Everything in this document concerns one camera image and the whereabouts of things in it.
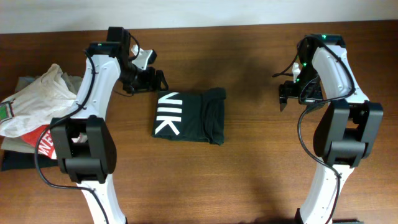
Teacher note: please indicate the black folded garment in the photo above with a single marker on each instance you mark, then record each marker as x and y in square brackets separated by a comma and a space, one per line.
[18, 161]

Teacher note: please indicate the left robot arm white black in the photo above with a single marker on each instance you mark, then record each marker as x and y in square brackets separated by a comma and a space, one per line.
[83, 144]

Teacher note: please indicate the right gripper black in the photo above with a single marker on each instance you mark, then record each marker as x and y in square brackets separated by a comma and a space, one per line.
[285, 90]

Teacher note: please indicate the dark green t-shirt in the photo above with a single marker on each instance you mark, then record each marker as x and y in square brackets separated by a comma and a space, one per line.
[181, 116]

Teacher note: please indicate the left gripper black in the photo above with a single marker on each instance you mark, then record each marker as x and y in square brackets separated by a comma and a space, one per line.
[150, 78]

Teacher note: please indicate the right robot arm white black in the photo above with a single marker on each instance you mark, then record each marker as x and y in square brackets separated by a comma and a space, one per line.
[339, 125]

